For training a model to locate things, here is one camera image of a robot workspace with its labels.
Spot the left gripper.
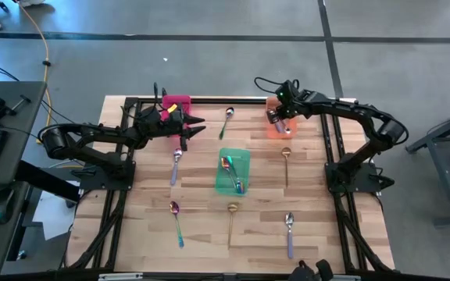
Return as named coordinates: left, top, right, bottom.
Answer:
left=135, top=104, right=208, bottom=153

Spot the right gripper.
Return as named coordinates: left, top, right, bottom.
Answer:
left=266, top=96, right=302, bottom=124

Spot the silver spoon lavender handle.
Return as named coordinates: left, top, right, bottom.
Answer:
left=170, top=148, right=184, bottom=187
left=274, top=120, right=292, bottom=136
left=284, top=212, right=295, bottom=260

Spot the rainbow iridescent spoon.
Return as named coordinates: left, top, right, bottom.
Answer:
left=225, top=155, right=246, bottom=194
left=220, top=155, right=245, bottom=195
left=169, top=201, right=185, bottom=250

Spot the orange plastic bin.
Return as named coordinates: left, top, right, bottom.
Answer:
left=265, top=96, right=298, bottom=141

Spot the pink plastic bin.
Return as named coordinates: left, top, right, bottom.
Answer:
left=161, top=94, right=192, bottom=137

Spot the silver spoons right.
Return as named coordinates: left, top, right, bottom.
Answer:
left=280, top=146, right=293, bottom=189

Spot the teal green plastic bin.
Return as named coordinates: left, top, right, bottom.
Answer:
left=214, top=147, right=252, bottom=197

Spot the gold spoon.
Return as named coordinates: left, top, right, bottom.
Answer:
left=226, top=201, right=240, bottom=251

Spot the black monitor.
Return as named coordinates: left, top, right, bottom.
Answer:
left=13, top=158, right=81, bottom=204

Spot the dark grey desk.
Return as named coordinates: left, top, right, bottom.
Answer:
left=0, top=80, right=48, bottom=276

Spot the grey metal table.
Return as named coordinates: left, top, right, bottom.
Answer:
left=404, top=100, right=450, bottom=227

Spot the black computer mouse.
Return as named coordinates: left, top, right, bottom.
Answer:
left=0, top=187, right=15, bottom=226

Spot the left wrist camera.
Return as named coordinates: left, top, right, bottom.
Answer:
left=162, top=101, right=188, bottom=123

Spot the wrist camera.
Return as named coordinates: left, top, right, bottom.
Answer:
left=162, top=101, right=188, bottom=123
left=276, top=80, right=300, bottom=101

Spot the black aluminium table frame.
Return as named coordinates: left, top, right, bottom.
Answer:
left=59, top=95, right=396, bottom=274

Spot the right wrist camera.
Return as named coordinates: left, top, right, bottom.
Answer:
left=276, top=80, right=300, bottom=101

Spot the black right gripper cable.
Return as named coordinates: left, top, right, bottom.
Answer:
left=253, top=76, right=285, bottom=95

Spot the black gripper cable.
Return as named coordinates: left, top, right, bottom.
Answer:
left=253, top=76, right=285, bottom=95
left=152, top=80, right=168, bottom=108

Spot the green-handled spoon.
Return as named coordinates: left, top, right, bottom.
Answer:
left=218, top=106, right=235, bottom=141

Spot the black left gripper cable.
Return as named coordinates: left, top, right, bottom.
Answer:
left=152, top=80, right=168, bottom=108

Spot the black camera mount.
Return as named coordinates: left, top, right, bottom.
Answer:
left=289, top=259, right=334, bottom=281

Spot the yellow cable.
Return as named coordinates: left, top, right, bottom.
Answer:
left=16, top=0, right=53, bottom=145

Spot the silver metal bracket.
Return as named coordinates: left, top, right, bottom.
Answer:
left=98, top=272, right=145, bottom=281

